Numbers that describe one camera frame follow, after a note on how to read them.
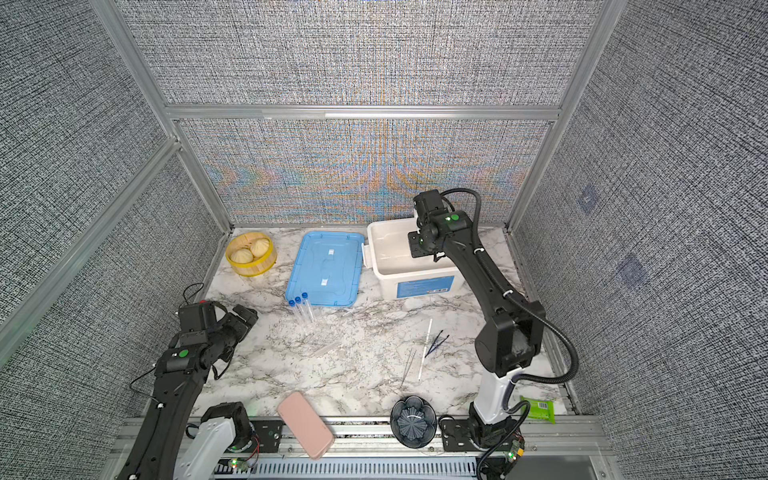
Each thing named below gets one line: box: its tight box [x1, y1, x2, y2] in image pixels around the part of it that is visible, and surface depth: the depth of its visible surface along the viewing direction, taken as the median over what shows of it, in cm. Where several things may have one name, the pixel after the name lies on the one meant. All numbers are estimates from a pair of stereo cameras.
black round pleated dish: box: [390, 395, 437, 449], surface depth 76 cm
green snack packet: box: [520, 395, 556, 424], surface depth 79 cm
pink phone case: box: [277, 392, 335, 459], surface depth 77 cm
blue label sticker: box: [396, 276, 455, 298], surface depth 94 cm
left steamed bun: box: [230, 248, 253, 263], surface depth 105 cm
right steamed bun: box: [250, 238, 269, 256], surface depth 108 cm
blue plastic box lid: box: [285, 231, 365, 307], surface depth 108 cm
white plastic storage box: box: [362, 218, 464, 300], surface depth 95 cm
